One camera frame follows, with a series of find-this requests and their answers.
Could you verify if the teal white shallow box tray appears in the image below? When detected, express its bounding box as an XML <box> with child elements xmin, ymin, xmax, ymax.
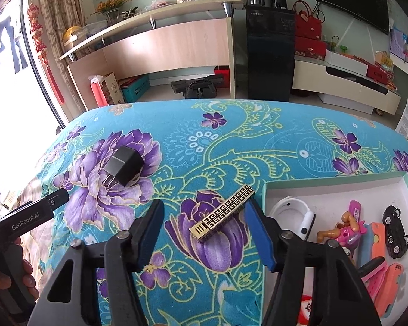
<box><xmin>262</xmin><ymin>171</ymin><xmax>408</xmax><ymax>325</ymax></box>

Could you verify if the red handbag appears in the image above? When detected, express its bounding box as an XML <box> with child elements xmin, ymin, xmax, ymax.
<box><xmin>292</xmin><ymin>0</ymin><xmax>322</xmax><ymax>40</ymax></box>

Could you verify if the white smartwatch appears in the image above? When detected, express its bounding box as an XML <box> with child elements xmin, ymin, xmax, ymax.
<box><xmin>270</xmin><ymin>196</ymin><xmax>316</xmax><ymax>241</ymax></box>

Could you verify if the salmon blue toy knife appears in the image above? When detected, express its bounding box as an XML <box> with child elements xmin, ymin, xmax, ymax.
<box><xmin>374</xmin><ymin>263</ymin><xmax>404</xmax><ymax>318</ymax></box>

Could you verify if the pink brown puppy toy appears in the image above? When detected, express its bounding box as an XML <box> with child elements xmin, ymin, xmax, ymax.
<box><xmin>316</xmin><ymin>211</ymin><xmax>366</xmax><ymax>257</ymax></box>

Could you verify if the black gold patterned harmonica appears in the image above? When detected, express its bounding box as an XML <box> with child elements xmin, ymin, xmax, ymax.
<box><xmin>189</xmin><ymin>185</ymin><xmax>255</xmax><ymax>242</ymax></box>

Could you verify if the orange flower bouquet vase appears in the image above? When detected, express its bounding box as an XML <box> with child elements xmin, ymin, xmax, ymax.
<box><xmin>94</xmin><ymin>0</ymin><xmax>132</xmax><ymax>24</ymax></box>

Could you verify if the black bag on floor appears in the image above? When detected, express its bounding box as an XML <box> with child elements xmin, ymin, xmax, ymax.
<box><xmin>170</xmin><ymin>74</ymin><xmax>224</xmax><ymax>99</ymax></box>

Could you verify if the black power adapter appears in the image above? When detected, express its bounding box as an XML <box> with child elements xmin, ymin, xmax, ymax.
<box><xmin>103</xmin><ymin>146</ymin><xmax>144</xmax><ymax>187</ymax></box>

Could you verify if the red white glue bottle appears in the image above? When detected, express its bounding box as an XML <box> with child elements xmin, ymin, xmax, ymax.
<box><xmin>297</xmin><ymin>295</ymin><xmax>313</xmax><ymax>326</ymax></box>

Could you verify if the black water dispenser cabinet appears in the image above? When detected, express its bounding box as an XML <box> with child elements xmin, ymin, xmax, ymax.
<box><xmin>245</xmin><ymin>0</ymin><xmax>295</xmax><ymax>102</ymax></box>

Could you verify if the red gift box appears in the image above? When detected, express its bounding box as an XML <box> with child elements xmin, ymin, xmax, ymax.
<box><xmin>295</xmin><ymin>36</ymin><xmax>326</xmax><ymax>60</ymax></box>

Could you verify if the yellow container on shelf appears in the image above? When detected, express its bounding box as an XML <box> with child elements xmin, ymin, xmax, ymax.
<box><xmin>62</xmin><ymin>26</ymin><xmax>87</xmax><ymax>52</ymax></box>

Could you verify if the red chinese knot ornament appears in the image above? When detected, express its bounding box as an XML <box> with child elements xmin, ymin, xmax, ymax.
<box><xmin>27</xmin><ymin>3</ymin><xmax>65</xmax><ymax>105</ymax></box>

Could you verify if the pink smartwatch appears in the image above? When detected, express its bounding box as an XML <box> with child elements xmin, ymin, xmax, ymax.
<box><xmin>357</xmin><ymin>257</ymin><xmax>388</xmax><ymax>301</ymax></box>

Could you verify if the white flat box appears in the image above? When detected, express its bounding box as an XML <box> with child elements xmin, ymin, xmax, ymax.
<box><xmin>325</xmin><ymin>50</ymin><xmax>369</xmax><ymax>77</ymax></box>

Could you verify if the teal storage crate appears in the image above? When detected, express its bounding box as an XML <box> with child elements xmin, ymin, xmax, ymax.
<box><xmin>120</xmin><ymin>74</ymin><xmax>150</xmax><ymax>103</ymax></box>

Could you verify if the blue orange toy knife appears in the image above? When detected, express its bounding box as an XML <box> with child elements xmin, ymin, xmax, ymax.
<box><xmin>357</xmin><ymin>222</ymin><xmax>386</xmax><ymax>267</ymax></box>

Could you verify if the red white gift bag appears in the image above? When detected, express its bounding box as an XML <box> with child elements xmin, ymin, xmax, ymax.
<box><xmin>89</xmin><ymin>72</ymin><xmax>124</xmax><ymax>108</ymax></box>

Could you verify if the magenta translucent lighter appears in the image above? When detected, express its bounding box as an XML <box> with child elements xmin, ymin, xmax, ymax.
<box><xmin>349</xmin><ymin>200</ymin><xmax>361</xmax><ymax>223</ymax></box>

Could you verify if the black toy car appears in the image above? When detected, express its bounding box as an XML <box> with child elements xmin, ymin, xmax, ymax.
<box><xmin>382</xmin><ymin>205</ymin><xmax>408</xmax><ymax>259</ymax></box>

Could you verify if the person's left hand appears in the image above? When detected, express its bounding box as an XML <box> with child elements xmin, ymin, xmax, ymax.
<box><xmin>0</xmin><ymin>258</ymin><xmax>39</xmax><ymax>300</ymax></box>

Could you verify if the beige patterned curtain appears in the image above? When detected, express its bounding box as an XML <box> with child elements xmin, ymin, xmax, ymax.
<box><xmin>39</xmin><ymin>0</ymin><xmax>86</xmax><ymax>119</ymax></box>

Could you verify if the curved wooden counter shelf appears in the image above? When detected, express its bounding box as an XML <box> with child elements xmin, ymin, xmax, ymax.
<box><xmin>60</xmin><ymin>0</ymin><xmax>245</xmax><ymax>110</ymax></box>

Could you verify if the cream low tv stand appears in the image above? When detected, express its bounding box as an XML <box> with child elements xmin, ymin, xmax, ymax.
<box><xmin>292</xmin><ymin>56</ymin><xmax>401</xmax><ymax>115</ymax></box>

